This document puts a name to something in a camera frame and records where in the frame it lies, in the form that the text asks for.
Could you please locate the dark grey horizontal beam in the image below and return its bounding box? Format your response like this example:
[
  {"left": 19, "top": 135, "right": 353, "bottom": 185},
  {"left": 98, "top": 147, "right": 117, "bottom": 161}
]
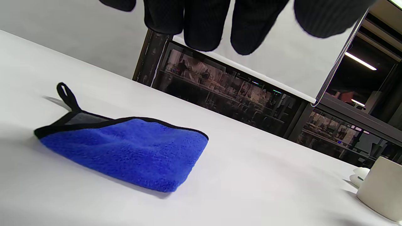
[{"left": 314, "top": 94, "right": 402, "bottom": 140}]

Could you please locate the beige ceramic water cup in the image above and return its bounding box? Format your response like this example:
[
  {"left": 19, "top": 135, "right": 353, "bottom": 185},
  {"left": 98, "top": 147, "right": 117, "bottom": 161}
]
[{"left": 356, "top": 156, "right": 402, "bottom": 222}]

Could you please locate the white roller blind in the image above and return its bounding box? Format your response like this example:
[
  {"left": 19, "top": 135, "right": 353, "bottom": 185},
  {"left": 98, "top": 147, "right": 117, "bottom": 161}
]
[
  {"left": 0, "top": 0, "right": 148, "bottom": 79},
  {"left": 173, "top": 0, "right": 369, "bottom": 105}
]

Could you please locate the dark grey window post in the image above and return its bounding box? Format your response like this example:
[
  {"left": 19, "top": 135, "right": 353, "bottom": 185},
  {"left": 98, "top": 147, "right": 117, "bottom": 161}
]
[{"left": 284, "top": 100, "right": 316, "bottom": 143}]

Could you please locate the white blind pull cord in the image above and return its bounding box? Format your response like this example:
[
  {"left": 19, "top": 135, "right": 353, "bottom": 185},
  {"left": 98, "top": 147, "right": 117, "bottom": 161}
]
[{"left": 310, "top": 9, "right": 368, "bottom": 108}]

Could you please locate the white sponge cup brush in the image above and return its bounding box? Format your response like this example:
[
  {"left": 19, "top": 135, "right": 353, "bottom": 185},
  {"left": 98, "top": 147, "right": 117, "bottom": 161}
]
[{"left": 350, "top": 167, "right": 370, "bottom": 188}]

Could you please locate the blue microfiber cloth black trim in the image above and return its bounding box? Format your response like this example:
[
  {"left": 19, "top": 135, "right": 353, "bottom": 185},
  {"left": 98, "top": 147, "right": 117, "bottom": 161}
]
[{"left": 34, "top": 82, "right": 209, "bottom": 192}]

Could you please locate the weathered dark window post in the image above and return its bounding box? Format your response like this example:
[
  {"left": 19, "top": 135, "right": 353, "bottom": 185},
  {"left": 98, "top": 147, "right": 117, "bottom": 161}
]
[{"left": 133, "top": 29, "right": 174, "bottom": 87}]

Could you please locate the person's left hand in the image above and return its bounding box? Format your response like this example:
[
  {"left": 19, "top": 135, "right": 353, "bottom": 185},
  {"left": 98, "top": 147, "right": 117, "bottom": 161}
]
[{"left": 99, "top": 0, "right": 377, "bottom": 56}]

